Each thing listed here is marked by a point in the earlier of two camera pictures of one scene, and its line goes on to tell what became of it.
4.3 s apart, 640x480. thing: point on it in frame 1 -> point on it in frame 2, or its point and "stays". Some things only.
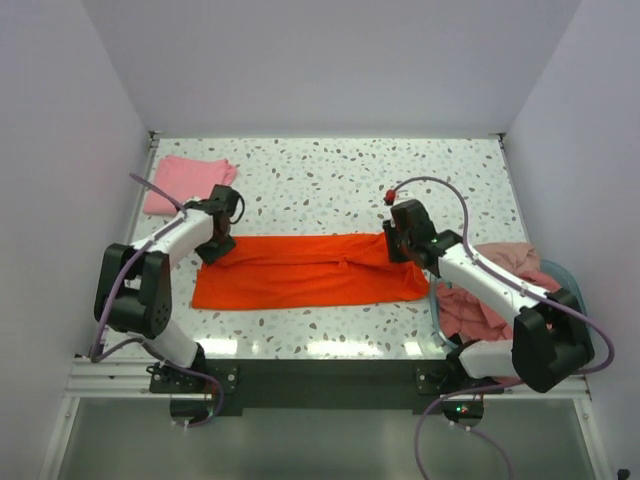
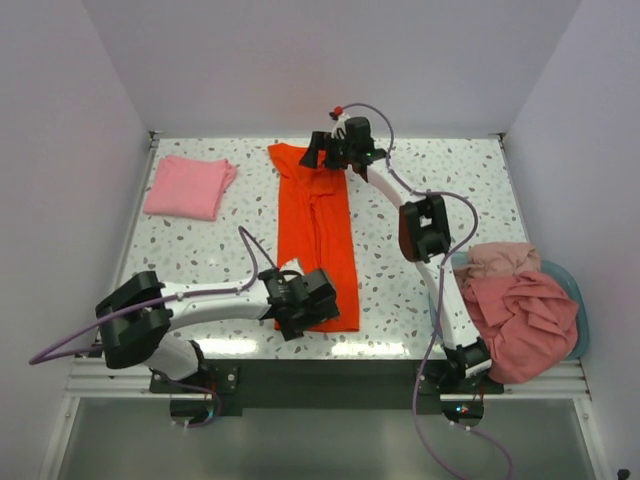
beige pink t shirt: x=514 y=257 stays
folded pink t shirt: x=186 y=177 stays
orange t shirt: x=281 y=270 -> x=316 y=229
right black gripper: x=395 y=247 -> x=326 y=151
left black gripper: x=215 y=248 -> x=314 y=304
